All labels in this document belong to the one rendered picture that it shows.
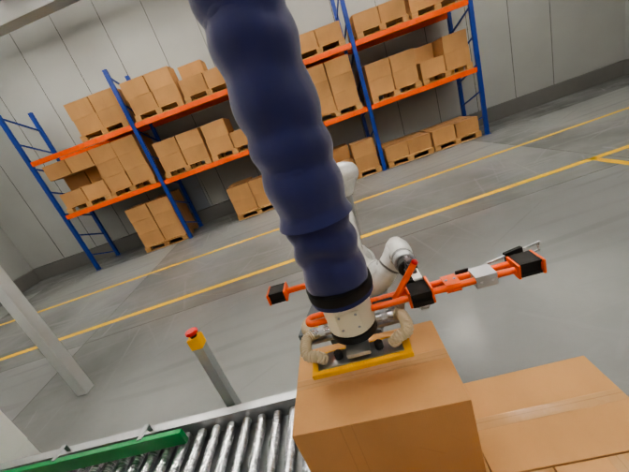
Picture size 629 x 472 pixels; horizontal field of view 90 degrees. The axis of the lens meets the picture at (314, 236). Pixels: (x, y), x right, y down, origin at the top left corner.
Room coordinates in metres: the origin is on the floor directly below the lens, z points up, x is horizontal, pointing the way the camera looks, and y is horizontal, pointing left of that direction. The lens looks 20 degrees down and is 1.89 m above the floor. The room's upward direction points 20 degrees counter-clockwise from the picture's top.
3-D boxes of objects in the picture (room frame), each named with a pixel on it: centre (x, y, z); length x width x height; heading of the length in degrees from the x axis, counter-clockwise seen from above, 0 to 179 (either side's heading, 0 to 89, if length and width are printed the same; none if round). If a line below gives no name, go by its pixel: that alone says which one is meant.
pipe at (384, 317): (0.94, -0.02, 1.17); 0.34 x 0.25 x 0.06; 82
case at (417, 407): (0.94, -0.02, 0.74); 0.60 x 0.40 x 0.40; 81
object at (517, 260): (0.85, -0.61, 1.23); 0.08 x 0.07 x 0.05; 82
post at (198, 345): (1.55, 0.83, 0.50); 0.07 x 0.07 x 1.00; 82
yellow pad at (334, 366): (0.85, -0.01, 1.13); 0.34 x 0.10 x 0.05; 82
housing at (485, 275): (0.88, -0.48, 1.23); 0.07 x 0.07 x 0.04; 82
